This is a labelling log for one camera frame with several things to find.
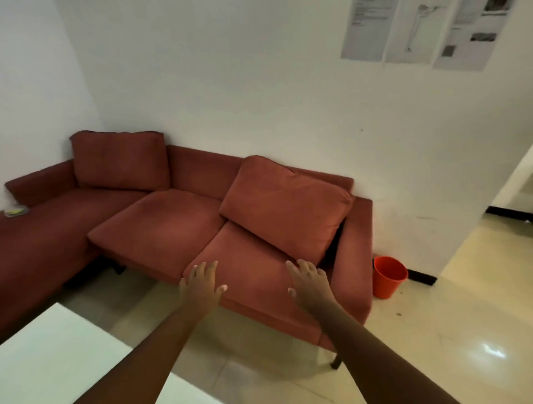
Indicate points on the person's right forearm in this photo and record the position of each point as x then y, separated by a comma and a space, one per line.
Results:
374, 358

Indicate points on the small green yellow packet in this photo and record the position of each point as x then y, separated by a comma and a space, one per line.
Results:
16, 211

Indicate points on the person's left hand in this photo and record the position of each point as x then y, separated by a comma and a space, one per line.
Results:
199, 291

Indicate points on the white text wall poster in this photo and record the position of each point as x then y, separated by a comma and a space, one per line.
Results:
368, 29

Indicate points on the white photo wall poster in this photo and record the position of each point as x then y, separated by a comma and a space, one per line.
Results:
470, 35

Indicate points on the person's right hand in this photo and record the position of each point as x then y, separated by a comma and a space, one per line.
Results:
311, 291

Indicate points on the red fabric sofa frame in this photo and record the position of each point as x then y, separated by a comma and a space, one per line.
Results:
354, 258

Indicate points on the black baseboard strip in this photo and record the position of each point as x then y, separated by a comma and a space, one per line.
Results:
421, 277

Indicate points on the person's right thumb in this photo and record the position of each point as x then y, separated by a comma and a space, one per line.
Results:
292, 292

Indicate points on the white table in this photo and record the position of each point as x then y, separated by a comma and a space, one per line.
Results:
50, 362

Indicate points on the person's left thumb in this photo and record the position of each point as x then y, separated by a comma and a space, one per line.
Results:
221, 289

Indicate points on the red slumped back cushion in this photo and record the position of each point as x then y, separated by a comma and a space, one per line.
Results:
287, 208

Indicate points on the person's left forearm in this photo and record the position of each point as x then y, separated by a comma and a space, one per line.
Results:
145, 358

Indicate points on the orange plastic bucket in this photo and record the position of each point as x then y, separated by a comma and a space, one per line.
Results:
387, 277

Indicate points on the white drawing wall poster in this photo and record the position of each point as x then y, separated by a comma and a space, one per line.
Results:
418, 31

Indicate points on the red rectangular back cushion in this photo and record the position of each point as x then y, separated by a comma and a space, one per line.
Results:
120, 160

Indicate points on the red chaise seat cushion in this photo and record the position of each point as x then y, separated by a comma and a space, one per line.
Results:
45, 245

